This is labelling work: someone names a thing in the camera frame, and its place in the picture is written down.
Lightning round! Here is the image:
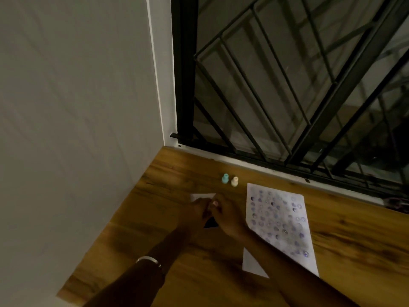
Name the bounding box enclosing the person's right hand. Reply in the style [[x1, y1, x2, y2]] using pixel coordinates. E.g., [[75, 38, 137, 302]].
[[208, 193, 251, 242]]

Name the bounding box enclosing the person's left hand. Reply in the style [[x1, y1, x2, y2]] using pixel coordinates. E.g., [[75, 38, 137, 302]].
[[175, 198, 213, 243]]

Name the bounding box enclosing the small white paper piece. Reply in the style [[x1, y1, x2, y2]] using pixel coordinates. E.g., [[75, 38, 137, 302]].
[[190, 193, 218, 203]]

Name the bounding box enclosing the person's right forearm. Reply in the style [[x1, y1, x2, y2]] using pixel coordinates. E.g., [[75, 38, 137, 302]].
[[238, 232, 361, 307]]

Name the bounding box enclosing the person's left forearm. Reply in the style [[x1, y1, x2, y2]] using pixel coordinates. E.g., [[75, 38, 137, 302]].
[[81, 228, 197, 307]]

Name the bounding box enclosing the stamped white paper sheet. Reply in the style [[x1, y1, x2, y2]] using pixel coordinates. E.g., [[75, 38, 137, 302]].
[[242, 183, 320, 279]]

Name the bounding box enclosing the black metal window grille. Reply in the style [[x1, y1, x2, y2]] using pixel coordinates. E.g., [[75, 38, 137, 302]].
[[170, 0, 409, 199]]

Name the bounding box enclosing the dark object on sill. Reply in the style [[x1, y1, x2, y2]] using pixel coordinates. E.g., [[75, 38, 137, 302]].
[[383, 196, 409, 214]]

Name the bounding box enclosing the silver bracelet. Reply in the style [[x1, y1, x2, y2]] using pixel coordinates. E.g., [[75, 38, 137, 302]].
[[136, 256, 162, 269]]

